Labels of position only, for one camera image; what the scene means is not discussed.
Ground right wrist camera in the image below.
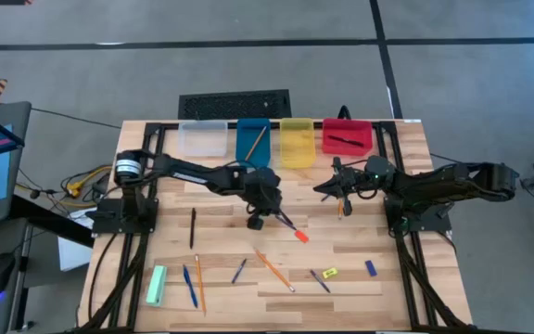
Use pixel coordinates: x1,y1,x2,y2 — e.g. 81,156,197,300
343,170,365,189

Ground teal plastic bin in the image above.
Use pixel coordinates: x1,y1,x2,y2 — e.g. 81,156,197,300
235,118,272,169

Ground black aluminium table frame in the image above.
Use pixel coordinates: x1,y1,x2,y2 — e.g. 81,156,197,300
79,121,475,334

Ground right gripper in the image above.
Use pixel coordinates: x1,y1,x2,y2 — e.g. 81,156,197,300
313,156,373,218

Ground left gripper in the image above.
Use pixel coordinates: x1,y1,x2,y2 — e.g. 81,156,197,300
243,166,299,232

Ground yellow plastic bin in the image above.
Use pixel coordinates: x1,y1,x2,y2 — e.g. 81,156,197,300
279,117,317,169

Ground white paper sheet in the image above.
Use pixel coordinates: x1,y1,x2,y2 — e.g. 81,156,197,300
57,207,110,273

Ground grey blue pen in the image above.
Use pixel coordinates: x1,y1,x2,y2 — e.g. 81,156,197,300
309,269,332,294

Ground clear plastic bin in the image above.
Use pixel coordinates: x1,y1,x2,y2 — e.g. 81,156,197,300
177,120,229,158

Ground large green eraser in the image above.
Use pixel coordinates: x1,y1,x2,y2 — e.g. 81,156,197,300
145,264,169,307

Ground yellow cable bundle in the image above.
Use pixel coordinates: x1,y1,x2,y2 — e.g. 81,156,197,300
62,164,114,209

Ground red plastic bin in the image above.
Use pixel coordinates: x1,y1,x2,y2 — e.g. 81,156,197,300
321,118,374,157

